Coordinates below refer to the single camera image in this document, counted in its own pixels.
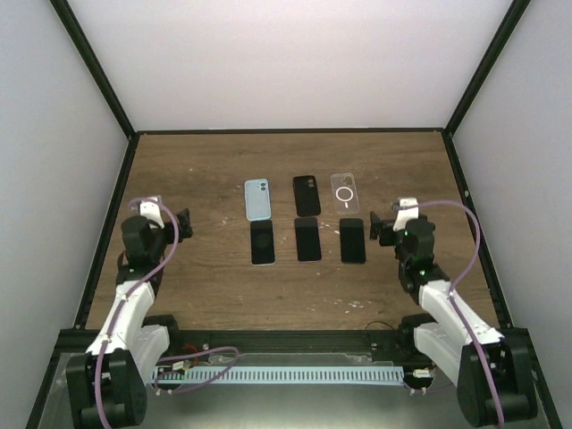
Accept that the black phone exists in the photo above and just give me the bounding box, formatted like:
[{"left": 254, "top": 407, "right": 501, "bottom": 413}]
[{"left": 339, "top": 218, "right": 366, "bottom": 265}]

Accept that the clear magsafe phone case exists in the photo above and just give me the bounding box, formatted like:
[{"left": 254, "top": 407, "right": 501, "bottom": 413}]
[{"left": 331, "top": 172, "right": 360, "bottom": 215}]

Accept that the light blue phone case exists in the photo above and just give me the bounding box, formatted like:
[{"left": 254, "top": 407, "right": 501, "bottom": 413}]
[{"left": 244, "top": 179, "right": 272, "bottom": 222}]

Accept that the black phone case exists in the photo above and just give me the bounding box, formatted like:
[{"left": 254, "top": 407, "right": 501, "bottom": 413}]
[{"left": 292, "top": 175, "right": 321, "bottom": 217}]

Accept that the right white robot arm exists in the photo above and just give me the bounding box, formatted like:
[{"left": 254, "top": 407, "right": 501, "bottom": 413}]
[{"left": 370, "top": 209, "right": 538, "bottom": 427}]

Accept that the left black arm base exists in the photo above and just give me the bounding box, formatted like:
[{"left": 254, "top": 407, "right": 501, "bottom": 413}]
[{"left": 143, "top": 315, "right": 211, "bottom": 358}]

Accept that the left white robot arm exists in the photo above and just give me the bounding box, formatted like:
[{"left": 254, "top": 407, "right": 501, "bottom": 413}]
[{"left": 65, "top": 198, "right": 193, "bottom": 428}]

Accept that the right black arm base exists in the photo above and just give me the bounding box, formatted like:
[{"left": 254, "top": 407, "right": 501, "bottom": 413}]
[{"left": 369, "top": 315, "right": 439, "bottom": 364}]

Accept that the grey metal front plate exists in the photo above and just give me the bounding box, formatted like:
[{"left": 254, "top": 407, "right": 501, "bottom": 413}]
[{"left": 38, "top": 352, "right": 551, "bottom": 429}]

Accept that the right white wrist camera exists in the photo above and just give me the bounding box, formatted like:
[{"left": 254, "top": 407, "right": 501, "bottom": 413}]
[{"left": 391, "top": 198, "right": 419, "bottom": 231}]

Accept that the black aluminium frame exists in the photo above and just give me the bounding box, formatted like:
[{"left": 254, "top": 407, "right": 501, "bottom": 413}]
[{"left": 26, "top": 1, "right": 562, "bottom": 428}]

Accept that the light blue slotted cable duct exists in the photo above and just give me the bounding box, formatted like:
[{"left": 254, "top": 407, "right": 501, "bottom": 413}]
[{"left": 151, "top": 366, "right": 405, "bottom": 386}]

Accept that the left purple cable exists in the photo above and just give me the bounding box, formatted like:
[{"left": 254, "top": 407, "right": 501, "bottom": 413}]
[{"left": 94, "top": 198, "right": 240, "bottom": 429}]

